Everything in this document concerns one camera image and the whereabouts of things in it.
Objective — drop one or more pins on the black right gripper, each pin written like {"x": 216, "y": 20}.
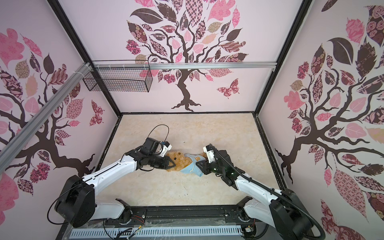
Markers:
{"x": 206, "y": 168}

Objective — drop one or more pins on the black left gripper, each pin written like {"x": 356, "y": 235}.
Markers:
{"x": 166, "y": 160}

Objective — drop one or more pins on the brown teddy bear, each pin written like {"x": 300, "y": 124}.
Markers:
{"x": 183, "y": 160}

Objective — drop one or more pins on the light blue bear hoodie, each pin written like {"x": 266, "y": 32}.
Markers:
{"x": 192, "y": 168}

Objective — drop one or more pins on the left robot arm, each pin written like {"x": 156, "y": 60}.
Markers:
{"x": 105, "y": 183}

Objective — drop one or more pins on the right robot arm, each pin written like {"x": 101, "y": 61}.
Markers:
{"x": 264, "y": 195}

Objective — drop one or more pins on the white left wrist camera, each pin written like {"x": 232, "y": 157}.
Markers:
{"x": 166, "y": 146}

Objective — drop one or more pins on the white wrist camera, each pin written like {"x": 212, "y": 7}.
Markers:
{"x": 166, "y": 146}
{"x": 209, "y": 151}

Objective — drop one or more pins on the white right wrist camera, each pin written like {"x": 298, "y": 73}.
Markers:
{"x": 209, "y": 151}

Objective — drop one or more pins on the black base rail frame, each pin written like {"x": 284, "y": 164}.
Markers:
{"x": 230, "y": 214}

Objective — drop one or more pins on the white slotted cable duct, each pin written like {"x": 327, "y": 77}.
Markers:
{"x": 154, "y": 232}

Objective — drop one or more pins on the black wire basket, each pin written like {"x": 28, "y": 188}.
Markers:
{"x": 120, "y": 76}

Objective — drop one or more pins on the aluminium rail back wall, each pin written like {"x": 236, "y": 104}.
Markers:
{"x": 174, "y": 66}

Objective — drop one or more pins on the aluminium rail wall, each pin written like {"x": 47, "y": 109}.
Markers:
{"x": 11, "y": 150}
{"x": 174, "y": 66}

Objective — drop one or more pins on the aluminium rail left wall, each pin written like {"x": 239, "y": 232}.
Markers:
{"x": 11, "y": 150}

